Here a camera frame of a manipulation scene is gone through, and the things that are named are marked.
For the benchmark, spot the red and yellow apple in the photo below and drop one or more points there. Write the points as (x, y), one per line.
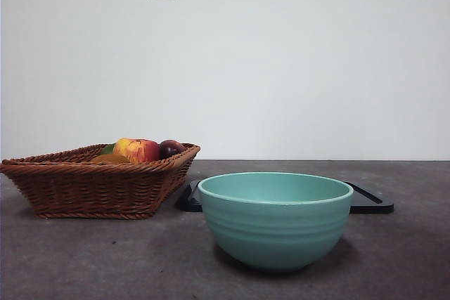
(137, 150)

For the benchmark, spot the green fruit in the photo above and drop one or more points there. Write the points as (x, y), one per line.
(108, 149)

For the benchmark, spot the black rectangular tray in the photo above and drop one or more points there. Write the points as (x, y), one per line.
(365, 203)

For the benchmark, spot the teal ceramic bowl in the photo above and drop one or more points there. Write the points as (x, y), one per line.
(277, 233)

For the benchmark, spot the dark red plum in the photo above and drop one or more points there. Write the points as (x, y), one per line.
(170, 149)

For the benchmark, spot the brown wicker basket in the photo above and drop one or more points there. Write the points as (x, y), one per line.
(91, 187)

